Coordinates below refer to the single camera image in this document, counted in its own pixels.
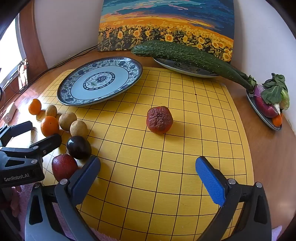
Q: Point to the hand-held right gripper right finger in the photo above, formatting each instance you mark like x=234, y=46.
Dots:
x=209, y=178

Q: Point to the green leafy vegetable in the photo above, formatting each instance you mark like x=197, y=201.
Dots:
x=276, y=91

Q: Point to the tiny orange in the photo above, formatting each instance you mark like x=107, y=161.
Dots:
x=277, y=120

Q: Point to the blue floral plate under cucumbers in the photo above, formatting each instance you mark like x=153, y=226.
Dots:
x=185, y=70

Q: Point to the wrinkled red fruit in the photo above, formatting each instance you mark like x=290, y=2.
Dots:
x=159, y=120

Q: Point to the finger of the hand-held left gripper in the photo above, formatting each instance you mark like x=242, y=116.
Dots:
x=49, y=142
x=17, y=129

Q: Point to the large blue floral plate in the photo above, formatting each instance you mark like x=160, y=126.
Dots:
x=99, y=81

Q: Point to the red apple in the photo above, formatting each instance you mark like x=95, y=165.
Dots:
x=63, y=165

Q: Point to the bumpy green cucumber with stem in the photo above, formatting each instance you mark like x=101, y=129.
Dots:
x=185, y=55

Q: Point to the small grey plate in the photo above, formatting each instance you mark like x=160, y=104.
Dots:
x=263, y=117

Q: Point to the red onion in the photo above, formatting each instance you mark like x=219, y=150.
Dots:
x=264, y=104

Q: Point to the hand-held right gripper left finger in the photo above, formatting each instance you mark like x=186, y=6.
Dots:
x=86, y=172

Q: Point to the sunflower field painting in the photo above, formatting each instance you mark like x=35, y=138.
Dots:
x=166, y=25

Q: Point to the small greenish kiwi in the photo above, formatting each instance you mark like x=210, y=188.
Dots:
x=51, y=110

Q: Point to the white power adapter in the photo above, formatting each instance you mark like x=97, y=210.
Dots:
x=9, y=112

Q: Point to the dark purple plum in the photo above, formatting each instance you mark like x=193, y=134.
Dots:
x=78, y=147

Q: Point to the brown kiwi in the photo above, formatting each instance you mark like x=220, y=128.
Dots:
x=67, y=121
x=78, y=128

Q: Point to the yellow grid board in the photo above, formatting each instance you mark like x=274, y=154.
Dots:
x=150, y=162

